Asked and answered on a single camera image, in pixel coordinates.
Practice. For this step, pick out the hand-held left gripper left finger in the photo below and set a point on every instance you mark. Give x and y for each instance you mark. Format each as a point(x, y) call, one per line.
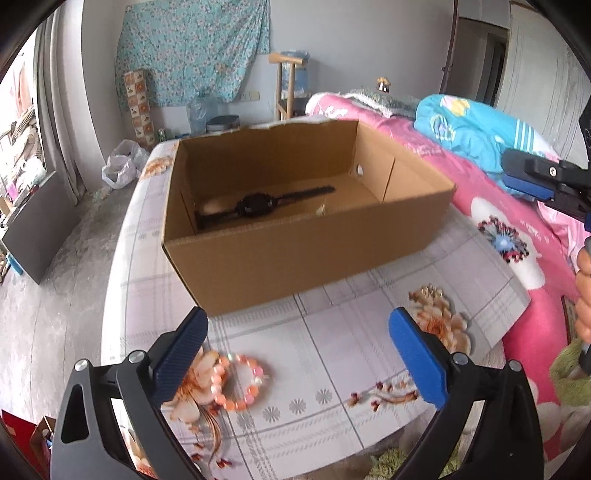
point(182, 350)

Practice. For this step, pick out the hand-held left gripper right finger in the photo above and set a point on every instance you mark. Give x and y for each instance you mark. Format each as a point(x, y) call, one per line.
point(418, 355)

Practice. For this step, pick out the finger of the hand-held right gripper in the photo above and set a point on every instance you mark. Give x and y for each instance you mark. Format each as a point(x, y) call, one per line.
point(531, 168)
point(526, 188)

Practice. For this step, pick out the brown cardboard box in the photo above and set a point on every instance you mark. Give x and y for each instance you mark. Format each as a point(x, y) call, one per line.
point(277, 263)

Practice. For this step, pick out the person's right forearm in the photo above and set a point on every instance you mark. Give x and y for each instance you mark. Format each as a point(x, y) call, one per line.
point(572, 369)

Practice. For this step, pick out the person's right hand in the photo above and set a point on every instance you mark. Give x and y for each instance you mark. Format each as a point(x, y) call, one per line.
point(584, 300)

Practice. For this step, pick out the pink floral blanket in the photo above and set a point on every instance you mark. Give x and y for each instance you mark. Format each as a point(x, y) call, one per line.
point(485, 184)

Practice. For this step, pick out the blue printed blanket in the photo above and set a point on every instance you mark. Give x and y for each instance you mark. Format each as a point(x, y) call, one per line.
point(461, 124)

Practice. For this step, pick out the white wardrobe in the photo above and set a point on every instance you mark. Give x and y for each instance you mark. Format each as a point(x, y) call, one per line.
point(540, 69)

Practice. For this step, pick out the green fuzzy garment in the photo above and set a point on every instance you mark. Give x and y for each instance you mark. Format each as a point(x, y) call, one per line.
point(392, 464)

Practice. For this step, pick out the grey knitted blanket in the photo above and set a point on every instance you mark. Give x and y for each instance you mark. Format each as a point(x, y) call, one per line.
point(388, 101)

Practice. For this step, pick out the small cardboard box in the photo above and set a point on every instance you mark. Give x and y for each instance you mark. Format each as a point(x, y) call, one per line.
point(44, 427)

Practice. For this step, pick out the black wristwatch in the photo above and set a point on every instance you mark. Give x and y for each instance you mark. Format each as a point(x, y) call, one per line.
point(253, 205)

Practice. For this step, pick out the red box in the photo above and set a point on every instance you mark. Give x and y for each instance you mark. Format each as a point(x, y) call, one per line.
point(18, 429)

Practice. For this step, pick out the dark grey board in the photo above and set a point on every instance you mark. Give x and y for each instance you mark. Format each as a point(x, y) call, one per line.
point(41, 226)

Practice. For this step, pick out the white plastic bag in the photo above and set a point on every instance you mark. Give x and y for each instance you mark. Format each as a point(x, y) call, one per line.
point(120, 170)

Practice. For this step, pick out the clear water jug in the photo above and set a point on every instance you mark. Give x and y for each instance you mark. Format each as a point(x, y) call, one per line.
point(201, 115)

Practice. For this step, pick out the orange patterned roll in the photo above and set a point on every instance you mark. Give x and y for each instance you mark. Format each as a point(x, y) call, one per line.
point(138, 110)

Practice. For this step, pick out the grey curtain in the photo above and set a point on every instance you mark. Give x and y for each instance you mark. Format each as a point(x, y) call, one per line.
point(64, 115)

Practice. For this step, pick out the wooden stand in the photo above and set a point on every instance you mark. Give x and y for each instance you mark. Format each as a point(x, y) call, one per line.
point(288, 57)

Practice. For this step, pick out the white wall socket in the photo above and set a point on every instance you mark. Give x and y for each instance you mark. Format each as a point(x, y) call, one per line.
point(251, 96)

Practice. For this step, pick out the teal floral wall cloth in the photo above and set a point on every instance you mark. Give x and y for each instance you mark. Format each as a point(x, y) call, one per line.
point(194, 46)

